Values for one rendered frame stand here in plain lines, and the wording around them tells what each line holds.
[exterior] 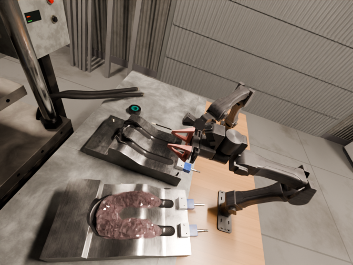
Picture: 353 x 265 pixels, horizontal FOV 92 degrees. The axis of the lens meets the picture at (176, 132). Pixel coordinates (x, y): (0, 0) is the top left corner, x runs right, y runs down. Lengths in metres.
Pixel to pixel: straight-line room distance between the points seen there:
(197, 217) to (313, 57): 2.64
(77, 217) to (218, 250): 0.60
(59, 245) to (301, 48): 2.98
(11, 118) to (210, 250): 1.20
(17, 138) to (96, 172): 0.44
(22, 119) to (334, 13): 3.07
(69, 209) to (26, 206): 0.22
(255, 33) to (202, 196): 2.26
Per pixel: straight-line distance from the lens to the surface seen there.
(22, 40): 0.90
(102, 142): 0.96
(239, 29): 2.71
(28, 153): 1.09
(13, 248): 0.90
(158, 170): 0.86
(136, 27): 2.61
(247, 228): 1.04
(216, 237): 0.94
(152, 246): 0.77
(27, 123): 1.23
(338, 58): 3.19
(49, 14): 1.17
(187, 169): 0.88
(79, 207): 0.77
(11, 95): 1.01
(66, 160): 1.00
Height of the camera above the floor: 1.63
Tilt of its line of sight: 46 degrees down
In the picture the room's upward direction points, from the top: 22 degrees clockwise
